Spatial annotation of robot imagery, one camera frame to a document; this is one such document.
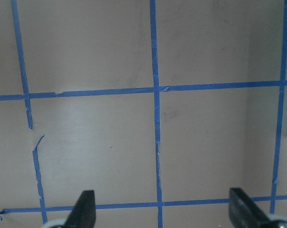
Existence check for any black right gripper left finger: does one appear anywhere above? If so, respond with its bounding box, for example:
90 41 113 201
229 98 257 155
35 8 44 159
64 190 96 228

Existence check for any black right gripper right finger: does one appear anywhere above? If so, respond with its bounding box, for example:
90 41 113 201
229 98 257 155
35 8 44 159
229 188 278 228

